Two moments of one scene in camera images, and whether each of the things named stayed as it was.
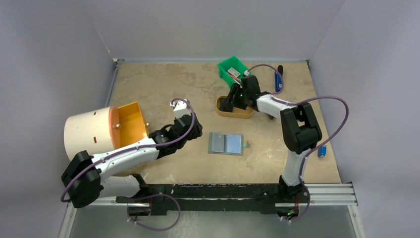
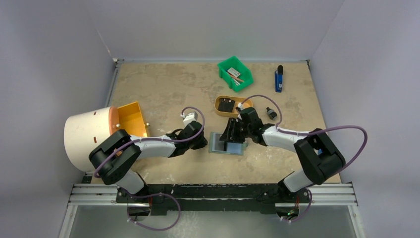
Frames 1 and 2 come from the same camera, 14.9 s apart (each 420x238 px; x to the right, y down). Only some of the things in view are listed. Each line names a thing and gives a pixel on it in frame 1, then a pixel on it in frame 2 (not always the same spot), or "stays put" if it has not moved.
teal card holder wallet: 230,144 stays put
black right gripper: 238,90 → 234,128
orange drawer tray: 127,126 stays put
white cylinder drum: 88,131 stays put
